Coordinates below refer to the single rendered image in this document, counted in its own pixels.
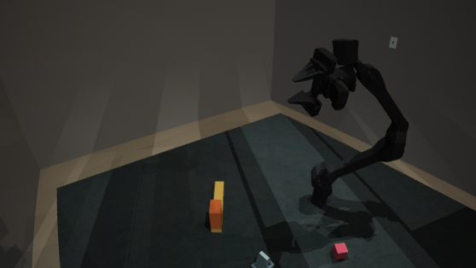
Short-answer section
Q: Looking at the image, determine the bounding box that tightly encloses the small red cube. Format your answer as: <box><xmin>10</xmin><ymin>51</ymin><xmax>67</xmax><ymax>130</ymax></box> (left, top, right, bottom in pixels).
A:
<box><xmin>331</xmin><ymin>242</ymin><xmax>348</xmax><ymax>259</ymax></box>

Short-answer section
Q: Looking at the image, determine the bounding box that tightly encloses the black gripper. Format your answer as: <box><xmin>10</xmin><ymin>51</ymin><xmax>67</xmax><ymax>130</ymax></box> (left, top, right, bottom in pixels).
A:
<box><xmin>288</xmin><ymin>47</ymin><xmax>345</xmax><ymax>117</ymax></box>

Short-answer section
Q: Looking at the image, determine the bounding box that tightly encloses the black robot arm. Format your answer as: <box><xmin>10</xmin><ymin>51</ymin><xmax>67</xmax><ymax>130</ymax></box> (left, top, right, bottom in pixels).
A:
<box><xmin>308</xmin><ymin>38</ymin><xmax>409</xmax><ymax>208</ymax></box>

